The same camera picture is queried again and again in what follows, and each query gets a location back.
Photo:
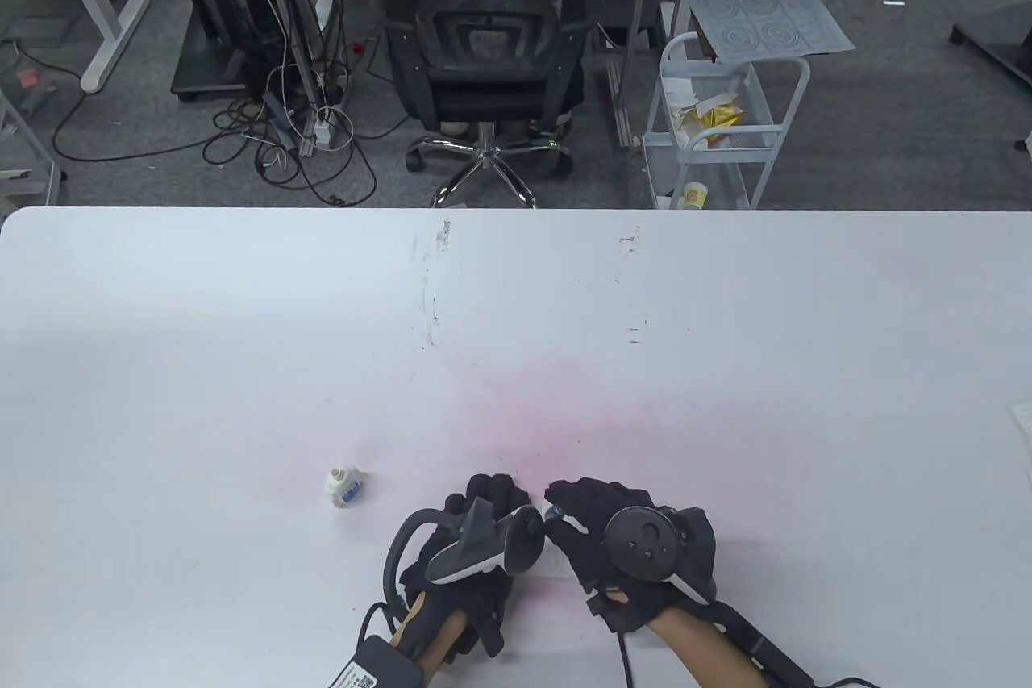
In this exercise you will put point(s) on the person's left hand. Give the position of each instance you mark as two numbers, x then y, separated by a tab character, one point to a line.
496	490

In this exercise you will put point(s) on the person's right hand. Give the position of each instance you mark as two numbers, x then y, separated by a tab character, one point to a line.
588	551

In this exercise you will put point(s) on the lined paper with black text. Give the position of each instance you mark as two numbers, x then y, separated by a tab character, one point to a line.
552	559

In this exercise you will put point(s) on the translucent blue brush cap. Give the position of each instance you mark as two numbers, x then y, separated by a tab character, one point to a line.
553	513

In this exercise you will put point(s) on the white correction fluid bottle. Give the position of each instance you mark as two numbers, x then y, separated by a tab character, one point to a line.
343	488

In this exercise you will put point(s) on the person's left forearm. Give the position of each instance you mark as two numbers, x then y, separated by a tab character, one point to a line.
431	635

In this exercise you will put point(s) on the person's right forearm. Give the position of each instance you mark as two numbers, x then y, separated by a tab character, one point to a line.
709	656

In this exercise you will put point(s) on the grey tracking controller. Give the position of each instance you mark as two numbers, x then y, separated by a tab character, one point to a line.
484	547
645	543

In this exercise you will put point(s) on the paper cup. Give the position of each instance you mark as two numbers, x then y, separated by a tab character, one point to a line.
696	196

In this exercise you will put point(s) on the white power strip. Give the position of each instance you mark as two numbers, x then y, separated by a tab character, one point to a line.
322	127

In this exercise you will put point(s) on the black office chair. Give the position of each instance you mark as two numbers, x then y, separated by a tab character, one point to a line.
492	67

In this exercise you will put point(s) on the yellow snack packet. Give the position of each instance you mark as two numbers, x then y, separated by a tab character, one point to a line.
721	115

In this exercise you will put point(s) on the white paper scraps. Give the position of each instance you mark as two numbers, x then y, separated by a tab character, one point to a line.
681	87

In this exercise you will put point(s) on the white rolling cart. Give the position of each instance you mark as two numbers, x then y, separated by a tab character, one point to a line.
774	131

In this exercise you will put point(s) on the black floor box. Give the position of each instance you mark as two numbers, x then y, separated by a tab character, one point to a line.
621	14

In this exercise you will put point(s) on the aluminium pole stand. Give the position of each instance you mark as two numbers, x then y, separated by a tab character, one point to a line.
639	10

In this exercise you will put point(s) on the black flat trolley base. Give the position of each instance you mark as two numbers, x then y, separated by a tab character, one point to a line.
197	71

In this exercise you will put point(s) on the grey metal rack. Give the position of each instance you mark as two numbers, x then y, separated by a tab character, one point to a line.
58	188

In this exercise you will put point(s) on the sheet printed with circles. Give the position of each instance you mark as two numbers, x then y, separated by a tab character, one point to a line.
758	2

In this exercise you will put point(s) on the black desk with white leg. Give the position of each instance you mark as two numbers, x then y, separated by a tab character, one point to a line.
105	10

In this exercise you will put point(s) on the small pink item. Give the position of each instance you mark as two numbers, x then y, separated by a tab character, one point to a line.
28	78

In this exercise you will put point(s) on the black stand base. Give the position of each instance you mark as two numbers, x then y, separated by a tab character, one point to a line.
1000	35

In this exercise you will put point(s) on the black wrist camera white label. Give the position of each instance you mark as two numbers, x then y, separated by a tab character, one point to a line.
371	664

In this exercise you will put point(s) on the aluminium frame rails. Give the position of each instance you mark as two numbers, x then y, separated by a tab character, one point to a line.
302	107

